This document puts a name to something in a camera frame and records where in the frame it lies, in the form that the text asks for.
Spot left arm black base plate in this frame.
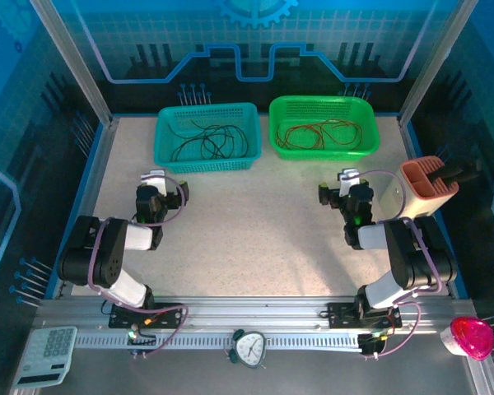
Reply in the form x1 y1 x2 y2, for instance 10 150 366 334
108 302 184 329

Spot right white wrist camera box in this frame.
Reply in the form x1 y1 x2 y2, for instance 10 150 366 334
336 167 360 197

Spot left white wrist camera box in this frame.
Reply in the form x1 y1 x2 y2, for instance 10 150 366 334
141 168 166 195

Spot beige holder orange top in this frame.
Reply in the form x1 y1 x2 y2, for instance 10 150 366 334
379 155 460 220

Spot pink dome lamp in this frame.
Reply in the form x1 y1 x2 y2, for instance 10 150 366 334
440 316 494 362

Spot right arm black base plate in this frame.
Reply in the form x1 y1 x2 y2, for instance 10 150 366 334
326 301 403 329

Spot slotted grey cable duct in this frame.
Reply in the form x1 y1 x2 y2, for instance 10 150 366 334
74 331 366 351

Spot aluminium frame post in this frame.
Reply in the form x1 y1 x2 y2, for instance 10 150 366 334
28 0 117 127
398 0 478 124

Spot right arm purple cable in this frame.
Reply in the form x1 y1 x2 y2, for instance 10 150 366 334
358 169 445 358

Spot aluminium mounting rail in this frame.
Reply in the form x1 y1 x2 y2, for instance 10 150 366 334
35 295 478 332

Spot green plastic basket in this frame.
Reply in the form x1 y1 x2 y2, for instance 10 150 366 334
268 95 380 162

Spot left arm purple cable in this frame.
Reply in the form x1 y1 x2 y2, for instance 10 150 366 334
86 175 190 357

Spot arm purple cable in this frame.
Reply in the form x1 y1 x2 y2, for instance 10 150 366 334
358 169 445 358
86 175 190 357

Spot white calculator green keys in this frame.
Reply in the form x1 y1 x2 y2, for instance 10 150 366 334
10 326 78 390

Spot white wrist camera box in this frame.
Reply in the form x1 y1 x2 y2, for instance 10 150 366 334
336 167 360 197
141 168 166 195

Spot white dial clock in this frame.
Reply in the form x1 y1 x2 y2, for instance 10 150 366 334
224 328 268 369

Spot black tool handles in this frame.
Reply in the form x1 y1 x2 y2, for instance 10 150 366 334
430 160 482 186

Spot teal plastic basket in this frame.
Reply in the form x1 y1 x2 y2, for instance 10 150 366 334
154 102 263 174

